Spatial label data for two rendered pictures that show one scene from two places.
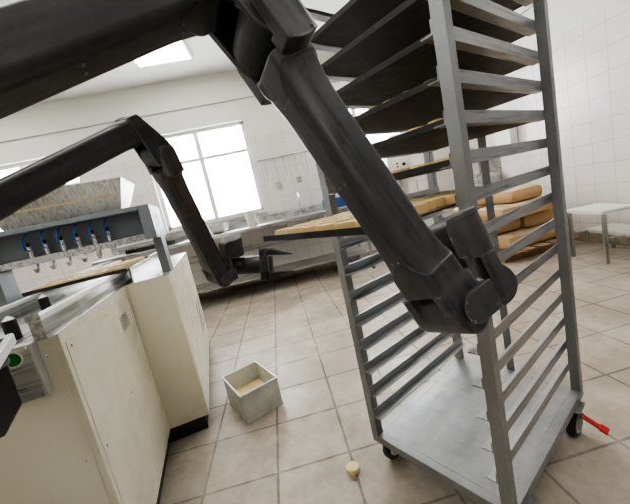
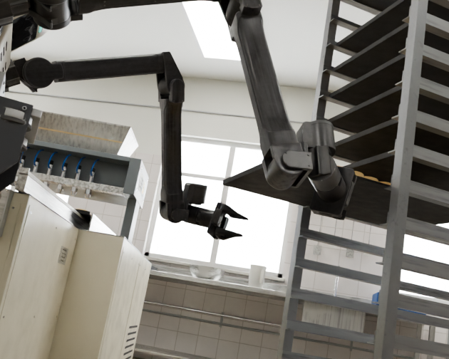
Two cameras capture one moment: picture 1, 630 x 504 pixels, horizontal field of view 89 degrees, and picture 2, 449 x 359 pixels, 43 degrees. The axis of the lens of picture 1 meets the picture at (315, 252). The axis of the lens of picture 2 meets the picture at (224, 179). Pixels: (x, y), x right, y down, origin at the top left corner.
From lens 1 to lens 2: 0.84 m
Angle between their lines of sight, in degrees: 28
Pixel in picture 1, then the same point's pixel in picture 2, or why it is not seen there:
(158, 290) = (106, 249)
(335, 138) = (251, 55)
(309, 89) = (249, 32)
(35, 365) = (4, 207)
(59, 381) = (8, 232)
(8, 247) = not seen: hidden behind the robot
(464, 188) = (398, 169)
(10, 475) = not seen: outside the picture
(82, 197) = (89, 133)
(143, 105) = (189, 98)
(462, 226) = (313, 127)
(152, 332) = (77, 292)
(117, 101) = not seen: hidden behind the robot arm
